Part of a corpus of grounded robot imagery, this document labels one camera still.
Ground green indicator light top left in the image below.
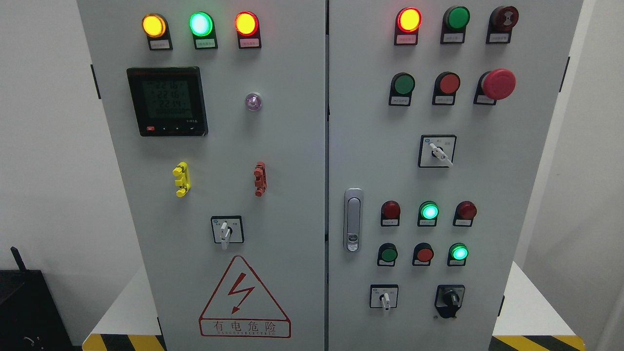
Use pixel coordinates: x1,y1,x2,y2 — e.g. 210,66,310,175
189,11,218,50

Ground red push button upper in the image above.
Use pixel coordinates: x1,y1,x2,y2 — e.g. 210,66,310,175
431,71,461,106

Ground grey left cabinet door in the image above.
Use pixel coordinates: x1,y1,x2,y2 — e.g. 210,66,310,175
78,0,326,351

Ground green unlit indicator top right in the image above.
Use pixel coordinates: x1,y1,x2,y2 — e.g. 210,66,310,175
440,6,470,44

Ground red terminal connector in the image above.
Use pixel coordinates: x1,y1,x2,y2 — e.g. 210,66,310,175
253,161,267,197

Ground green lit push button lower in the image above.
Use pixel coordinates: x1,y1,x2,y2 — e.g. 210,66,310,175
447,243,469,267

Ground black rotary knob switch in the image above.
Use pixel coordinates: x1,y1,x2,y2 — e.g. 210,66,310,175
434,284,466,318

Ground green push button upper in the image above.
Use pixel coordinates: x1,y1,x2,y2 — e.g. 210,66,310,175
388,73,415,107

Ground black box with antenna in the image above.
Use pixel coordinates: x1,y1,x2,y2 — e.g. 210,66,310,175
0,247,74,351

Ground dark red buzzer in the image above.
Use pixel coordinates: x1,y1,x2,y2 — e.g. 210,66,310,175
486,6,519,44

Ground red indicator light top left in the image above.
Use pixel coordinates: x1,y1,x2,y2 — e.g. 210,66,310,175
234,11,262,49

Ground black digital power meter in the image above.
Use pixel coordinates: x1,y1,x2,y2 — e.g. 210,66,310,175
126,66,209,137

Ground red push button lower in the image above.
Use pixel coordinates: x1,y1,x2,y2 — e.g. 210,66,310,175
412,242,434,266

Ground dark red indicator right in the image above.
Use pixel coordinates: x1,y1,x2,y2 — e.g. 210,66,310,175
453,200,477,227

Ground green lit indicator middle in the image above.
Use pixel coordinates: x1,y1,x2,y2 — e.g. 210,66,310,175
417,201,439,227

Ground red push button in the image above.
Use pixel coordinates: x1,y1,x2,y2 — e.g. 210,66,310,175
412,242,434,266
431,71,461,106

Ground white rotary selector switch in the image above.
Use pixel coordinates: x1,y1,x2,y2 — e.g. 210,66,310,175
369,284,399,311
210,215,245,251
418,134,457,168

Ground silver door handle lock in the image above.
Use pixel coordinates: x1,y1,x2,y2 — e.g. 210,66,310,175
343,188,363,253

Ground red electric hazard warning sticker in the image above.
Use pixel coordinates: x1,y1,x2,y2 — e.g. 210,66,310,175
198,255,292,338

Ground yellow terminal connector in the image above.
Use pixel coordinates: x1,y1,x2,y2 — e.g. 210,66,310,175
172,161,191,198

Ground red emergency stop button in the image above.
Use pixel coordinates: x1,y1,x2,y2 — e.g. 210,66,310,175
474,68,516,106

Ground grey right cabinet door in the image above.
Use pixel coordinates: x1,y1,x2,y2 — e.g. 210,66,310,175
327,0,583,351

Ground dark red indicator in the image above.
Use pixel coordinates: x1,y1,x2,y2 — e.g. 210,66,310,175
453,200,477,227
380,200,401,227

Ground yellow indicator light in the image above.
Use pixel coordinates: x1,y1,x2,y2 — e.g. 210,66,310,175
142,13,173,51

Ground white platform with hazard stripes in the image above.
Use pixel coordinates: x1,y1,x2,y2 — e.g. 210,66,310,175
78,264,585,351

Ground dark red indicator left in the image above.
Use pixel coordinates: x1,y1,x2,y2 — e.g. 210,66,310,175
380,200,401,227

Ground red lit indicator right door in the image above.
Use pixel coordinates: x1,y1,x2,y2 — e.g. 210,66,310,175
394,7,422,46

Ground grey cabinet door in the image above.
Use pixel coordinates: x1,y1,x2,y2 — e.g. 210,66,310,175
78,0,326,351
327,0,583,351

